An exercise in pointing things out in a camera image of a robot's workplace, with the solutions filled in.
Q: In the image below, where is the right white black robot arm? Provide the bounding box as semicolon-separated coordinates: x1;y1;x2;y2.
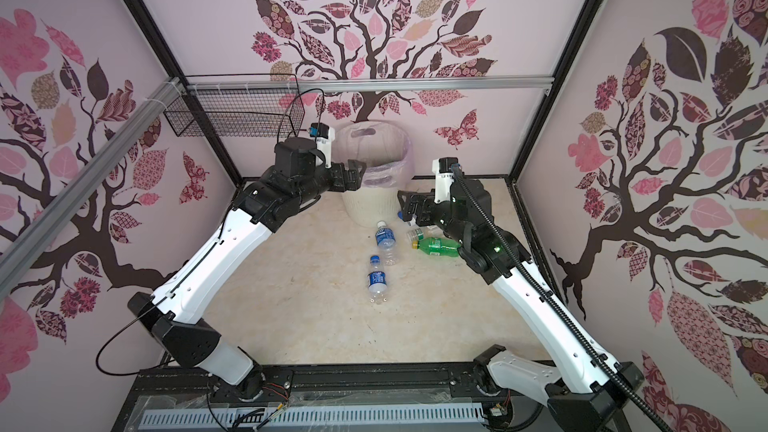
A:
397;174;645;431

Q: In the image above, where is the Pepsi water bottle blue label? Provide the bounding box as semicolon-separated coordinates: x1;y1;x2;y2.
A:
367;255;388;303

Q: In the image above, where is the black wire mesh basket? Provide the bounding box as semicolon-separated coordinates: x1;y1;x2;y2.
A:
164;72;305;139

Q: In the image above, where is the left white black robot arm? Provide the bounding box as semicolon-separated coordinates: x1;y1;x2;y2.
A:
128;137;366;398

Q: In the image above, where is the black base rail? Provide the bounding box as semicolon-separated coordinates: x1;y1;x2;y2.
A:
128;359;523;403

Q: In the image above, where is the clear bottle bird label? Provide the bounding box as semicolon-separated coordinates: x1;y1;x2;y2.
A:
406;225;440;242

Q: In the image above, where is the green bottle yellow cap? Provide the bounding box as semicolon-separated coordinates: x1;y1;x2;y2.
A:
412;237;460;258

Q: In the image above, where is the white ribbed waste bin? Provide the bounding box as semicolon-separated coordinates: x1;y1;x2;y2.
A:
342;187;400;227

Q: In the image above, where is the aluminium horizontal back rail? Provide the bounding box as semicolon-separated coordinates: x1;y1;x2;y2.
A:
186;75;554;93

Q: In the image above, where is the aluminium left side rail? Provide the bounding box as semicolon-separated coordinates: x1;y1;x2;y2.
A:
1;77;183;297

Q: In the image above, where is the white slotted cable duct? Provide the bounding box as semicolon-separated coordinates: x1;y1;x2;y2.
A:
133;403;487;431

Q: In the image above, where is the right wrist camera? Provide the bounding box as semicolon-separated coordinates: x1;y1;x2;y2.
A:
432;157;458;204

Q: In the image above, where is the Pocari Sweat bottle white cap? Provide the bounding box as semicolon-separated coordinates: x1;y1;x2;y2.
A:
375;221;398;266

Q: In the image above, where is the pink plastic bin liner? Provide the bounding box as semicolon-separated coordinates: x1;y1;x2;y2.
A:
332;122;415;188

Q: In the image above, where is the black corrugated cable conduit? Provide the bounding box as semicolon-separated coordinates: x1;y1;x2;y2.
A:
452;161;673;432

